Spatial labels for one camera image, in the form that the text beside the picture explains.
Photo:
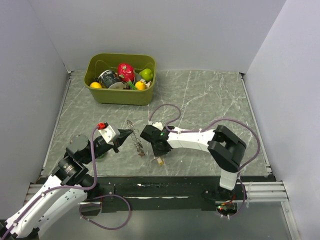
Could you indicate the right orange toy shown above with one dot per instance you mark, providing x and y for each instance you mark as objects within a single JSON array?
[{"x": 140, "y": 85}]

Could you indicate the orange toy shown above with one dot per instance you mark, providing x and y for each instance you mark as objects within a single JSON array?
[
  {"x": 96, "y": 85},
  {"x": 140, "y": 85}
]

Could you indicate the silver key yellow tag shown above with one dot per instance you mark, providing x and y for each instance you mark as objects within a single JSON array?
[{"x": 159, "y": 160}]

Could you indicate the green watermelon toy ball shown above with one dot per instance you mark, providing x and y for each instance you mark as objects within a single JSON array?
[{"x": 101, "y": 156}]

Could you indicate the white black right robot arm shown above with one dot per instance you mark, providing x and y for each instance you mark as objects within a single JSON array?
[{"x": 225, "y": 147}]

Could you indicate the olive green plastic bin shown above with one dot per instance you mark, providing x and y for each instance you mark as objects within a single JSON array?
[{"x": 129, "y": 95}]

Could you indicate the green apple toy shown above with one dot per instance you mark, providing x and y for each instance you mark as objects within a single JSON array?
[{"x": 147, "y": 74}]

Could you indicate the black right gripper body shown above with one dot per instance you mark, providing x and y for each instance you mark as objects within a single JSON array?
[{"x": 157, "y": 151}]

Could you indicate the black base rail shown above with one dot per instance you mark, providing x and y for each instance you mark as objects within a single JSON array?
[{"x": 148, "y": 193}]

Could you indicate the black paper cup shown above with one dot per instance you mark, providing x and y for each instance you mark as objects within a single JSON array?
[{"x": 109, "y": 80}]

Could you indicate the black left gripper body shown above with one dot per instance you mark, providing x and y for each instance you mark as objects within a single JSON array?
[{"x": 99, "y": 148}]

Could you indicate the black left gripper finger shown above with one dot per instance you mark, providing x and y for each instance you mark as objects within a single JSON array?
[
  {"x": 119, "y": 142},
  {"x": 124, "y": 134}
]

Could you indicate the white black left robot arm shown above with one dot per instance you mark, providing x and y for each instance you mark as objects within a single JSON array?
[{"x": 72, "y": 181}]

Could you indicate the left orange toy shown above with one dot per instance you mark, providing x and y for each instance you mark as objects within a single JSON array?
[{"x": 96, "y": 85}]

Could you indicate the red dragon fruit toy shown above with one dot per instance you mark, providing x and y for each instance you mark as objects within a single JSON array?
[{"x": 126, "y": 73}]

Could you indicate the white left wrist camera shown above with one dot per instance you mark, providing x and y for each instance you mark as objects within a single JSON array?
[{"x": 109, "y": 134}]

